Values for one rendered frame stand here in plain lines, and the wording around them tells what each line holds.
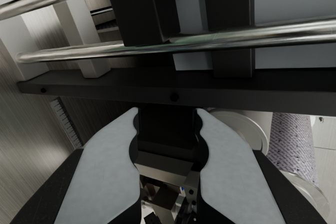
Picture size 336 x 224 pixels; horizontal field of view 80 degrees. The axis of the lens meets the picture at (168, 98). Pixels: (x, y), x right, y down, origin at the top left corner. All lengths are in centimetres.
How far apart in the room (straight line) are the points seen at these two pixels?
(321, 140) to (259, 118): 44
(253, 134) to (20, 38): 37
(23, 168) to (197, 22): 34
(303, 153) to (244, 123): 15
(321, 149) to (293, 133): 32
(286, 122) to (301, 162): 10
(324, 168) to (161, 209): 54
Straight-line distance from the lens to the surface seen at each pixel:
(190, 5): 18
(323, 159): 82
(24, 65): 36
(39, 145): 41
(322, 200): 43
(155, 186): 63
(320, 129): 75
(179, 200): 57
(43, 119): 40
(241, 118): 33
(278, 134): 47
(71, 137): 44
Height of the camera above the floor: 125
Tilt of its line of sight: 30 degrees down
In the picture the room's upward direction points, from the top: 93 degrees clockwise
